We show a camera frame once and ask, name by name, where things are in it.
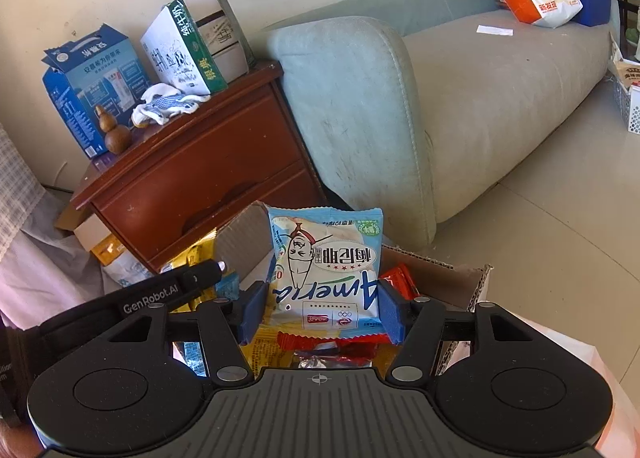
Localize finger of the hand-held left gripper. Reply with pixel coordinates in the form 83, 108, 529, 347
160, 260, 227, 300

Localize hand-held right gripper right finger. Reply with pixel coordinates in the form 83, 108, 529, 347
377, 282, 534, 383

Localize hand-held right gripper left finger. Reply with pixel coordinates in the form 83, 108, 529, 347
107, 281, 269, 385

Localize yellow snack packet with barcode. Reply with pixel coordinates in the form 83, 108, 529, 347
159, 232, 219, 275

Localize light blue snack packet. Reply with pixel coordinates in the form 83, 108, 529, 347
264, 205, 384, 335

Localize yellow snack packet red logo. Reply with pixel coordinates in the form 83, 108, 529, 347
249, 327, 283, 371

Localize white printed sack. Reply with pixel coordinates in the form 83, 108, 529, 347
101, 257, 153, 290

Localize small cardboard box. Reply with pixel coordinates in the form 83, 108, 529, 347
54, 209, 122, 267

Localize dark wooden nightstand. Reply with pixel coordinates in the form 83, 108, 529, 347
70, 61, 329, 275

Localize checkered fabric cover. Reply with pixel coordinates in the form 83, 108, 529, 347
0, 124, 47, 240

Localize wooden gourd ornament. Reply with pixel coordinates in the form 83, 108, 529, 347
94, 105, 132, 156

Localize white blue cloth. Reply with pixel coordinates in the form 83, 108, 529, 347
130, 84, 212, 128

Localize grey green sofa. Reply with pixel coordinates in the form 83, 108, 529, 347
262, 0, 614, 252

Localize white and green milk carton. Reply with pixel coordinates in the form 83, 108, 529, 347
140, 0, 230, 96

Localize grey and white carton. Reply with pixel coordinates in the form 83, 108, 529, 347
181, 0, 259, 82

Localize white perforated basket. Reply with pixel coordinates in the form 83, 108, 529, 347
612, 72, 640, 135

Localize blue bag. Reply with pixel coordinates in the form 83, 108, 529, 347
567, 0, 614, 28

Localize blue carton with handle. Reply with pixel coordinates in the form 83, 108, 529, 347
42, 22, 139, 159

